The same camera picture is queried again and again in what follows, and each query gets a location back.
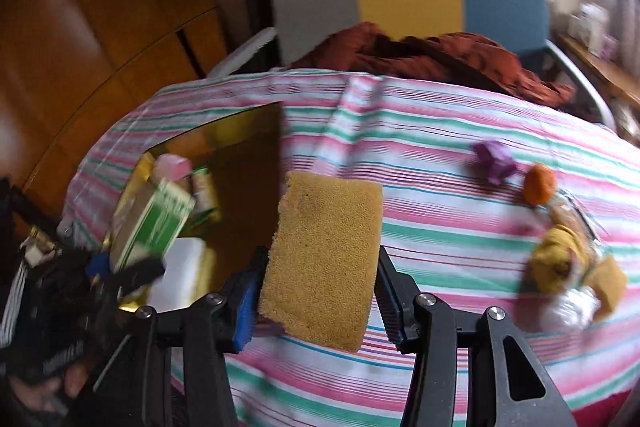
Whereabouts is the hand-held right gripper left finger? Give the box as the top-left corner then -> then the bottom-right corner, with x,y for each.
80,247 -> 271,427

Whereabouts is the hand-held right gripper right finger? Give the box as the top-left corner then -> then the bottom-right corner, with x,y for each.
376,247 -> 576,427

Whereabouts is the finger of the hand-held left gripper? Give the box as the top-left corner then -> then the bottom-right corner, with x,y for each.
86,253 -> 115,282
114,256 -> 167,295

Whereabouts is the white foam block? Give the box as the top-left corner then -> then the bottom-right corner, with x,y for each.
147,237 -> 208,313

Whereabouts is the green and white carton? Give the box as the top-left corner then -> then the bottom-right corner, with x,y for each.
109,179 -> 196,273

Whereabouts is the large yellow sponge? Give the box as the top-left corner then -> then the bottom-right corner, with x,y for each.
257,171 -> 384,354

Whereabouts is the pink packet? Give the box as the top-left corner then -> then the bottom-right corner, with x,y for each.
152,154 -> 193,182

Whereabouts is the gold rectangular box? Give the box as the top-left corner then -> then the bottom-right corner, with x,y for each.
102,102 -> 286,315

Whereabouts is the clear plastic bag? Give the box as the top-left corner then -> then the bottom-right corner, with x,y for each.
540,287 -> 601,334

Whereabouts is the purple toy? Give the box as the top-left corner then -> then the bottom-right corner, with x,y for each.
472,141 -> 518,190

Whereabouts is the yellow packaged snack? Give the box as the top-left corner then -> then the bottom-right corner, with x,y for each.
530,202 -> 601,295

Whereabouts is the orange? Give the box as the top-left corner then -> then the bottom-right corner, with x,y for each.
523,164 -> 556,206

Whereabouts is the small yellow sponge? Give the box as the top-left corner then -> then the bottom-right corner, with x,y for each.
585,255 -> 629,323

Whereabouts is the person's left hand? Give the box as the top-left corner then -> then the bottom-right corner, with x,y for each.
10,357 -> 98,418

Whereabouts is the striped pink green sheet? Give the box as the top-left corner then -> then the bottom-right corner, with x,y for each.
65,69 -> 640,427

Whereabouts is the wooden wardrobe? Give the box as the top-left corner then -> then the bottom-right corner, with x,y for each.
0,0 -> 236,228

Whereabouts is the red-brown jacket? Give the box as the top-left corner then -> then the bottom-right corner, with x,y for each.
290,22 -> 576,108

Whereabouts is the wooden side desk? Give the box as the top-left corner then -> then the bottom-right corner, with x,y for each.
555,32 -> 640,110

